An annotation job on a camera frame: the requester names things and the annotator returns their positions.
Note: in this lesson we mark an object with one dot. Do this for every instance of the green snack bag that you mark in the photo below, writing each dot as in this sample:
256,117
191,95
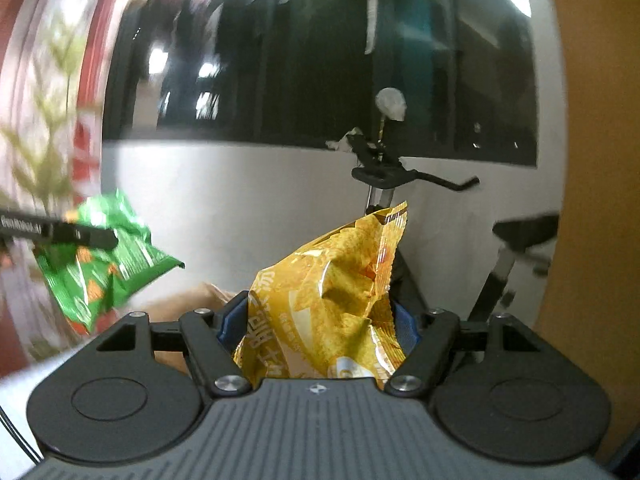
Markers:
131,256

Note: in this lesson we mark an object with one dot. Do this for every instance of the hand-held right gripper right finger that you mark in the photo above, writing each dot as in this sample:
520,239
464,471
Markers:
403,326

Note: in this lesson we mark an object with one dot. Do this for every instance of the dark glass window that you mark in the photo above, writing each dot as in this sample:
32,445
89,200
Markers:
300,60

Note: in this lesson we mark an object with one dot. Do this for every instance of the black exercise bike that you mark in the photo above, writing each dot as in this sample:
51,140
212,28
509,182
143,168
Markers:
381,175

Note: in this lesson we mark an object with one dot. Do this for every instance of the yellow snack bag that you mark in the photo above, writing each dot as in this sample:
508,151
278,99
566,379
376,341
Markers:
325,300

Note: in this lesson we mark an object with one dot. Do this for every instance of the white crumpled tissue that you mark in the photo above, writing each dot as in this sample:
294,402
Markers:
342,141

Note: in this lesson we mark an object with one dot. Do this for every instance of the red white printed banner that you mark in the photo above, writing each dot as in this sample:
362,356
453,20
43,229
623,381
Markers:
45,85

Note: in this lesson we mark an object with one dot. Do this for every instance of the brown cardboard box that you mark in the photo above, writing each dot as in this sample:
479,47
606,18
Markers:
200,302

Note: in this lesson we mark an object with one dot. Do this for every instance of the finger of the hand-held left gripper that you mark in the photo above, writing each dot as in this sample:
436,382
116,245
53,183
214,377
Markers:
60,232

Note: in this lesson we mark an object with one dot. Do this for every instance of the brown wooden cabinet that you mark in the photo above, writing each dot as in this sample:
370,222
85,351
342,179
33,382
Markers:
600,160

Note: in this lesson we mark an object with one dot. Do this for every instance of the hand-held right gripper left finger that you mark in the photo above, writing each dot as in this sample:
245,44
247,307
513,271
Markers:
234,316

